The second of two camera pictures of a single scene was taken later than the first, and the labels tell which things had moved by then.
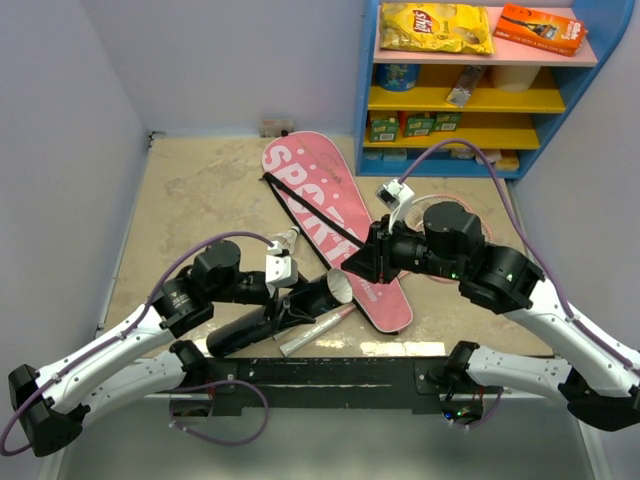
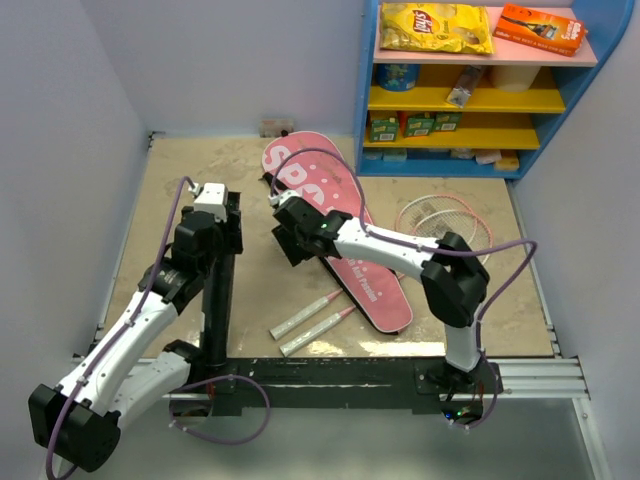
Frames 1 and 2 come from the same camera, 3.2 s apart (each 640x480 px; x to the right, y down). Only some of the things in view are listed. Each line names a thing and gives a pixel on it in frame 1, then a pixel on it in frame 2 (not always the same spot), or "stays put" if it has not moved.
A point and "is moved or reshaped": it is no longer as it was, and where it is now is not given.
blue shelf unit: (467, 115) stays put
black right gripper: (375, 262) -> (295, 254)
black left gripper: (289, 314) -> (232, 241)
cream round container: (515, 78) stays put
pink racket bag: (313, 167) stays put
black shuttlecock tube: (295, 306) is moved or reshaped
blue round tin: (397, 77) stays put
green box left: (384, 129) stays put
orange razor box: (542, 29) stays put
